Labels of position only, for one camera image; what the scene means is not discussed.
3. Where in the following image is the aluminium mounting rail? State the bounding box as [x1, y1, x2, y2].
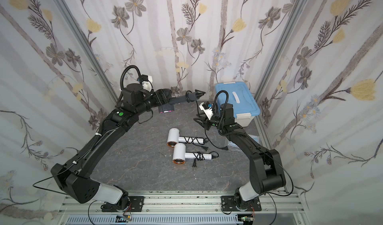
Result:
[54, 191, 309, 225]

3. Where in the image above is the white hair dryer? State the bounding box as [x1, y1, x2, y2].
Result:
[167, 128, 205, 147]
[172, 143, 213, 164]

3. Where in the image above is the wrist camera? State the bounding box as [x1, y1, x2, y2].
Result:
[198, 101, 213, 120]
[139, 74, 153, 91]

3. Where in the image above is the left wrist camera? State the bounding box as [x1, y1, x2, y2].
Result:
[139, 74, 153, 91]

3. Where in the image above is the dark grey pink hair dryer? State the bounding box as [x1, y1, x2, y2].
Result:
[158, 89, 205, 113]

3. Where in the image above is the bag of blue face masks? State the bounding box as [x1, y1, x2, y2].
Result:
[226, 135, 260, 150]

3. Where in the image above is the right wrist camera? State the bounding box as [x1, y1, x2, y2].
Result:
[198, 101, 213, 120]

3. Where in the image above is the blue lid storage box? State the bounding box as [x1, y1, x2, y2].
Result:
[215, 82, 260, 127]

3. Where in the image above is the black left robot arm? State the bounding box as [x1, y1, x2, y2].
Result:
[51, 84, 172, 212]

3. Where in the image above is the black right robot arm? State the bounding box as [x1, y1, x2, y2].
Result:
[195, 102, 286, 211]

